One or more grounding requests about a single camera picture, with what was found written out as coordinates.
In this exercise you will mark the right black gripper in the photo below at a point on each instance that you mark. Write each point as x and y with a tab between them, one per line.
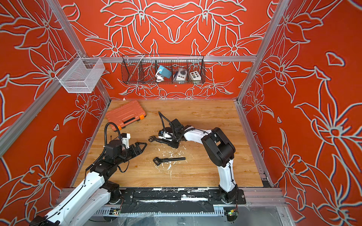
174	146

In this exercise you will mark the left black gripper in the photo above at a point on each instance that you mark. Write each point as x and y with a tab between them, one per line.
135	153

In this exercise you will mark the black round stand base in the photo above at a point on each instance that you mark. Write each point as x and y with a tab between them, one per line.
171	140

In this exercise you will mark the black mic clip pole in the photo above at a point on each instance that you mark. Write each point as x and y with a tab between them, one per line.
158	161
155	139

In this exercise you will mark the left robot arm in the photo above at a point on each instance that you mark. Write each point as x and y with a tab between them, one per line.
96	189

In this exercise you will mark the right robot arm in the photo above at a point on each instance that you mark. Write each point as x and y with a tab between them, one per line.
219	148

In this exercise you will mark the orange plastic tool case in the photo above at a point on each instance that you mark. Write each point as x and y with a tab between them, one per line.
126	114

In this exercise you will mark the white device black knobs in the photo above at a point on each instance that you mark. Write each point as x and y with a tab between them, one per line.
181	75

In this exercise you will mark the teal box in basket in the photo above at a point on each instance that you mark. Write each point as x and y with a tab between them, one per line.
163	72

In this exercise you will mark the white button box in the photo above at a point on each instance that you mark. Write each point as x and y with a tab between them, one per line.
195	76

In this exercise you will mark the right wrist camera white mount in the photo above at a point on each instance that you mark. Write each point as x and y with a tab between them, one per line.
164	135

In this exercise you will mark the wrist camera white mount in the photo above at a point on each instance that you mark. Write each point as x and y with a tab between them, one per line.
164	135
125	138

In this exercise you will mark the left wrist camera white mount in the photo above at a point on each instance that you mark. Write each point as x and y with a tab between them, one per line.
125	138

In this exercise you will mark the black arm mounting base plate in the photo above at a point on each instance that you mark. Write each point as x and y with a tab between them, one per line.
171	201

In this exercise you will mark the black wire wall basket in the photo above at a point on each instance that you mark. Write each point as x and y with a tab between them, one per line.
141	69

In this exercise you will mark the clear plastic wall bin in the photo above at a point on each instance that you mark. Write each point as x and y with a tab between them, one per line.
81	77

